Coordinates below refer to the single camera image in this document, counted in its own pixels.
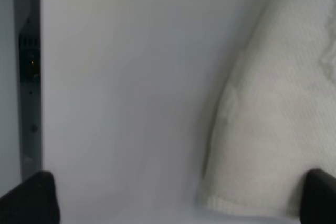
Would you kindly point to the cream white towel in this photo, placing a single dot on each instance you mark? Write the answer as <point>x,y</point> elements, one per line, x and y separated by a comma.
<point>276,117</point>

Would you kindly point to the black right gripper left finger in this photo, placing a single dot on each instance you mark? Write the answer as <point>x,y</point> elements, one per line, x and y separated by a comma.
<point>33,201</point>

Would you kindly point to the grey metal table rail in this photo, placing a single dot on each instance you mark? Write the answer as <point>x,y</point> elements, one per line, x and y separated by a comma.
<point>28,43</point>

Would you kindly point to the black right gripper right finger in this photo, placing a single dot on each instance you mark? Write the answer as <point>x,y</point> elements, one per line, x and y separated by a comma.
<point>318,198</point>

